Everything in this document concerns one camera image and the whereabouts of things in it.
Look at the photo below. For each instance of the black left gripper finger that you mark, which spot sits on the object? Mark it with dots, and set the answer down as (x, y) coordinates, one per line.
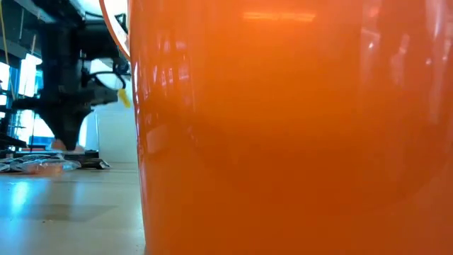
(76, 122)
(56, 122)

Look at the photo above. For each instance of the dark brown Hershey bar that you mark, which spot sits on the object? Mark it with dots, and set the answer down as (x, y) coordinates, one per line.
(95, 164)

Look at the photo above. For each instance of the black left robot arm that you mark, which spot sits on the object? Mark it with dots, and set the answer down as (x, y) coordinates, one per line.
(95, 35)

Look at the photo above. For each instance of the clear wrapped candy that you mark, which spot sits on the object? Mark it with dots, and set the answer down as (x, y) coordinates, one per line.
(10, 165)

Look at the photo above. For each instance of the large glass window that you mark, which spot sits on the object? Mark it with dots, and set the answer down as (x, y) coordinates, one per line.
(30, 81)

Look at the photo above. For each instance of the orange pumpkin bucket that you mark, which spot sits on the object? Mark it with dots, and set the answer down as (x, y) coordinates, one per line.
(283, 141)

